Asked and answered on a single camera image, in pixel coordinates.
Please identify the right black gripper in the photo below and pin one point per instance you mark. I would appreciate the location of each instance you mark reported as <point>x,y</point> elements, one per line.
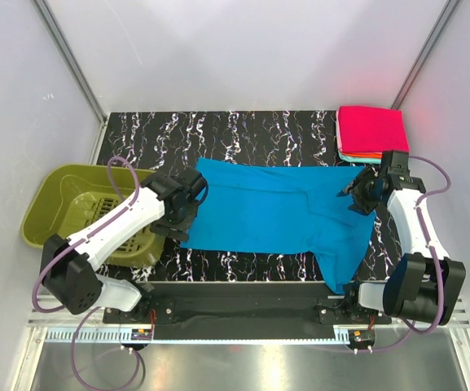
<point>354,189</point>

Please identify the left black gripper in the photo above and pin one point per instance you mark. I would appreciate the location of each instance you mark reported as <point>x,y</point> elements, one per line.
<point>179,230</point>

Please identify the blue t shirt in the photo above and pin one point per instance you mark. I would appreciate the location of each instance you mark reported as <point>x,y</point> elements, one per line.
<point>283,210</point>

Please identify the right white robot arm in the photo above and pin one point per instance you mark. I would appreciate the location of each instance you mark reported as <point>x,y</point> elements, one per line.
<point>423,289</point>

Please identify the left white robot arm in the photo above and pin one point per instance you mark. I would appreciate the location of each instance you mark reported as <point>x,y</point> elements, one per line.
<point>69,265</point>

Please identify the folded orange t shirt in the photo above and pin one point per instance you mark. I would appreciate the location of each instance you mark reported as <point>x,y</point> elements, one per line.
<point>364,155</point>

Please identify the folded teal t shirt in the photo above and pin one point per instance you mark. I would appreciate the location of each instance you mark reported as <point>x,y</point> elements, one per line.
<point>360,160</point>

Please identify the black marble pattern mat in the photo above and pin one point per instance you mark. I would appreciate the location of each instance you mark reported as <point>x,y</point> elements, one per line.
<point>172,140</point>

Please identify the folded pink t shirt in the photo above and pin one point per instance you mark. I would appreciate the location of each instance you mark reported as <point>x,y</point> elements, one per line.
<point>370,130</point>

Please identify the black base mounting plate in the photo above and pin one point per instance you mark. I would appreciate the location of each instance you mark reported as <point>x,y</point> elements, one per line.
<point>247,313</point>

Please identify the olive green plastic basket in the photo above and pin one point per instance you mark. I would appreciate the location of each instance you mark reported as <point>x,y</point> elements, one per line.
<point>73,197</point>

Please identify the right aluminium corner post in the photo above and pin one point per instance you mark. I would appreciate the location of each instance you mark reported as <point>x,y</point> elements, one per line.
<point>437,31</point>

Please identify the aluminium corner post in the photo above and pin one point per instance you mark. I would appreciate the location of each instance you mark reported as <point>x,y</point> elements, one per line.
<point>437,31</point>
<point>61,42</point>

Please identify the aluminium rail frame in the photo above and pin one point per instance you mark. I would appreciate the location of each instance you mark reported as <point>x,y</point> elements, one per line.
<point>64,352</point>

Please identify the left aluminium corner post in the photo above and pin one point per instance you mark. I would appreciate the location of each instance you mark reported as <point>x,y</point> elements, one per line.
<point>61,42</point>

